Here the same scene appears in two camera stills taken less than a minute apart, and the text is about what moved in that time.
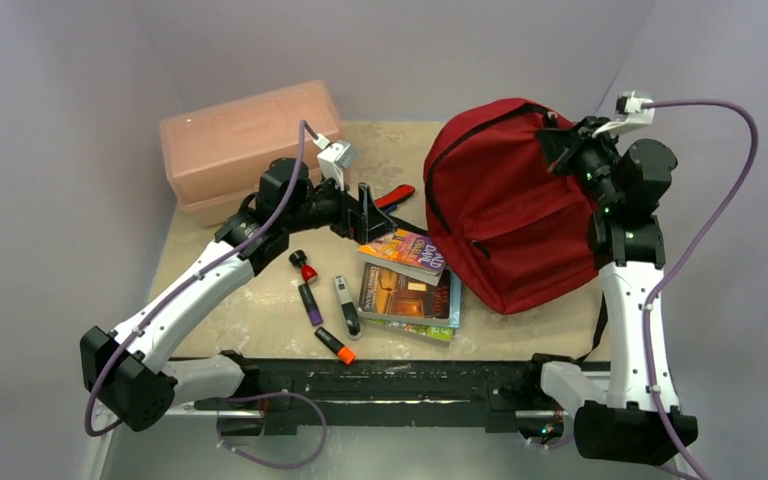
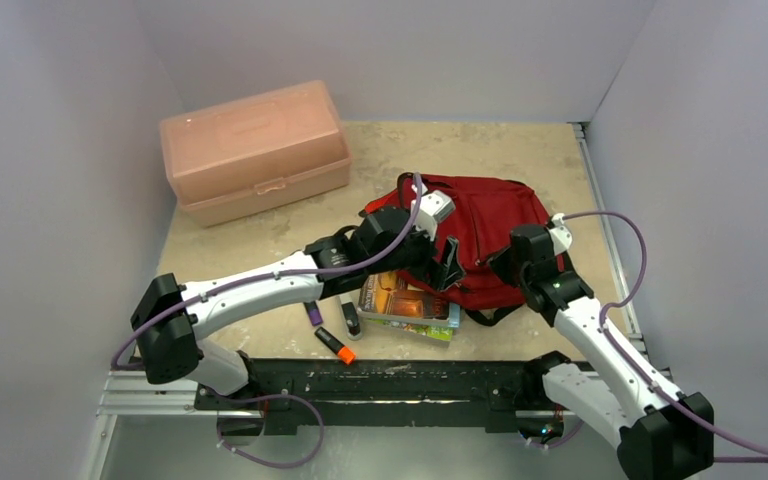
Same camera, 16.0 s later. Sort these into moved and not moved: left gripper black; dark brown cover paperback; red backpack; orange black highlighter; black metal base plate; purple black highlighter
Moved: red backpack; left gripper black
Not moved: purple black highlighter; orange black highlighter; dark brown cover paperback; black metal base plate
